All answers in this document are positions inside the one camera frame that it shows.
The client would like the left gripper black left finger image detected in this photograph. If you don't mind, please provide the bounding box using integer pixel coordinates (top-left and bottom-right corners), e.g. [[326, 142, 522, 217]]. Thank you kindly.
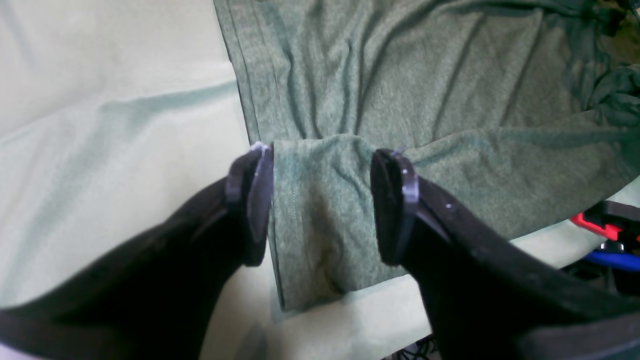
[[1, 142, 274, 360]]

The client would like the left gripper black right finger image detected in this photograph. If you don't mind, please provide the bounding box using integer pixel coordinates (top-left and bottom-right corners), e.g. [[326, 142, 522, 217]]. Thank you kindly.
[[370, 149, 639, 360]]

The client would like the green T-shirt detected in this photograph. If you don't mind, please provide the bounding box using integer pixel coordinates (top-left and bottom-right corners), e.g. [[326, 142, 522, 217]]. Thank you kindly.
[[214, 0, 639, 312]]

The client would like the blue orange clamp centre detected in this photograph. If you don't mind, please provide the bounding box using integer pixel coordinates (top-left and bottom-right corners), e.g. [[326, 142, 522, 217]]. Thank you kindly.
[[569, 200, 640, 297]]

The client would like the light green table cloth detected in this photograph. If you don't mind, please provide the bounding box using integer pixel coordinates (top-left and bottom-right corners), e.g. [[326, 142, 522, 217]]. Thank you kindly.
[[0, 0, 640, 360]]

